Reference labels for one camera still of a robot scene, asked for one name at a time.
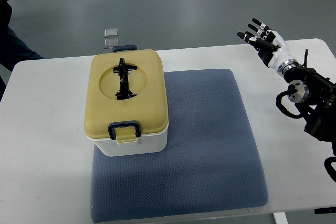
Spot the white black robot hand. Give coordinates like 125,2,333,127
237,18,298,76

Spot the yellow storage box lid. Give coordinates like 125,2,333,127
84,50,169,140

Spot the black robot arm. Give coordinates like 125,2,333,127
276,50,335,180

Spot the white storage box base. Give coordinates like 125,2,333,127
87,126,168,157

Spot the blue grey foam cushion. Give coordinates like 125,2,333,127
90,69,268,223

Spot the dark blue rear latch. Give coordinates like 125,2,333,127
112,44,137,52

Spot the dark blue latch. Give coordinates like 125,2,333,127
112,44,137,52
107,120,141,140

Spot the upper metal floor plate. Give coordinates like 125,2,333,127
104,28,118,38

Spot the metal floor plate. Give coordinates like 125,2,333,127
104,38,118,49
104,28,118,38

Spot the lower metal floor plate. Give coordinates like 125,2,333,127
104,38,118,49

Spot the white table leg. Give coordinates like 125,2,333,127
273,212,288,224

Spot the dark blue front latch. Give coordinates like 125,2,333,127
107,120,141,140

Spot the person in dark clothes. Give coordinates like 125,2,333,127
0,0,45,101

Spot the black tape lid handle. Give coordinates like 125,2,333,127
113,58,138,100

